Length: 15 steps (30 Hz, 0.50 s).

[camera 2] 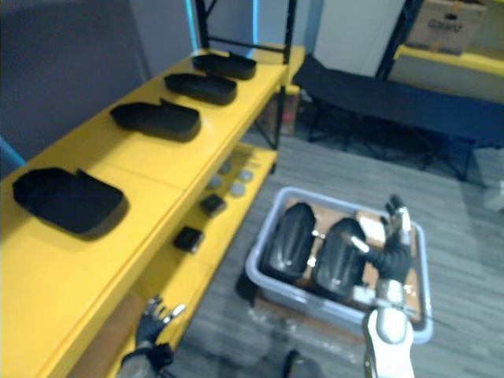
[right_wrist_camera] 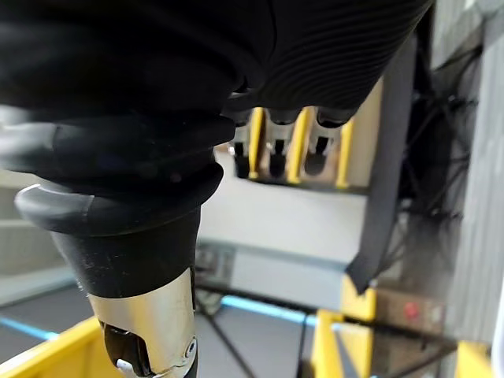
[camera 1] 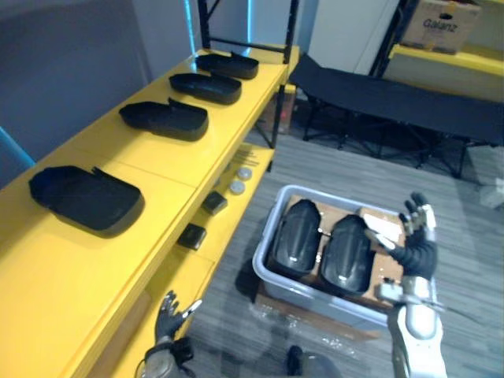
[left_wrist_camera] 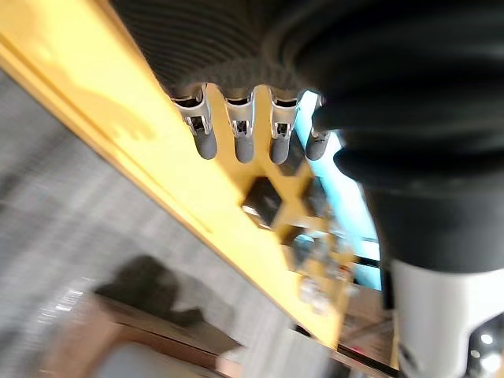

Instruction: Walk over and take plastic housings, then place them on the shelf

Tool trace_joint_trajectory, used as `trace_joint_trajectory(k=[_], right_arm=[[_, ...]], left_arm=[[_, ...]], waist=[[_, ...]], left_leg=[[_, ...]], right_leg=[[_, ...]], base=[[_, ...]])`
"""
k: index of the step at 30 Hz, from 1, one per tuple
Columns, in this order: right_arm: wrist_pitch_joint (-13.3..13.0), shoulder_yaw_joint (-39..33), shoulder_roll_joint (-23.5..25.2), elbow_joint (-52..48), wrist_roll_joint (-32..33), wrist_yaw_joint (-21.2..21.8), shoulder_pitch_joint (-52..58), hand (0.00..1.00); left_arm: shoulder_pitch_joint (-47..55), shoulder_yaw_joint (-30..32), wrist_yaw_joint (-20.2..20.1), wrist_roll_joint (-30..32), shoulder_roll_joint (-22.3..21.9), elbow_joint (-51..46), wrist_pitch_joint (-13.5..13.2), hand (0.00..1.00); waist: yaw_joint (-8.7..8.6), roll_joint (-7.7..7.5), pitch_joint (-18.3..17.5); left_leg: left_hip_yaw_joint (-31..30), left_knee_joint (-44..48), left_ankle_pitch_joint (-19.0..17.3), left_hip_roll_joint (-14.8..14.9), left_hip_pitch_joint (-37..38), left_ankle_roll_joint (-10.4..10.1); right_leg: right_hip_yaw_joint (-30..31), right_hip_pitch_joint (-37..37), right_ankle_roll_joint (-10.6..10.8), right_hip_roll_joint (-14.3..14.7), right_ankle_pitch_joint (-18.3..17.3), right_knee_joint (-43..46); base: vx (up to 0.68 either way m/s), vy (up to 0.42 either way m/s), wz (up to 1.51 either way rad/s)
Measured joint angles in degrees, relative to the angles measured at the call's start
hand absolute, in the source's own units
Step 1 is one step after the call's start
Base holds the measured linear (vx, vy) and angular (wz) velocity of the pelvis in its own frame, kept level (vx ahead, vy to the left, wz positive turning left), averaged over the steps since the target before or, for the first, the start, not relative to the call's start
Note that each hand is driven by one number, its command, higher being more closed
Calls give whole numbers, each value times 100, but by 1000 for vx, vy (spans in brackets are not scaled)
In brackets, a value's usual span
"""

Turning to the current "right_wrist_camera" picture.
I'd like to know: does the yellow metal shelf rack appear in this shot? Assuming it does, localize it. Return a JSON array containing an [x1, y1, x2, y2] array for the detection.
[[0, 316, 106, 378], [309, 275, 495, 378], [246, 78, 386, 191]]

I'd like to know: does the black cable bundle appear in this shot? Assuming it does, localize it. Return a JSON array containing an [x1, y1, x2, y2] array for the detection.
[[399, 41, 484, 224]]

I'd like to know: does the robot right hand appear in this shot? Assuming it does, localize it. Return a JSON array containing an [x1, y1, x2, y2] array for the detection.
[[0, 0, 435, 378]]

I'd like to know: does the black webbing strap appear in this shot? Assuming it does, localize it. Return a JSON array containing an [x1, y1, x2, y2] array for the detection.
[[345, 37, 419, 295]]

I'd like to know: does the black floor cable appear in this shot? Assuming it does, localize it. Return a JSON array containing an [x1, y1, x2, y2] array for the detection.
[[195, 283, 261, 378]]

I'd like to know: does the cardboard box with red label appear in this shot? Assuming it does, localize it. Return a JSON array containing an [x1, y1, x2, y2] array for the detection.
[[372, 289, 448, 344]]

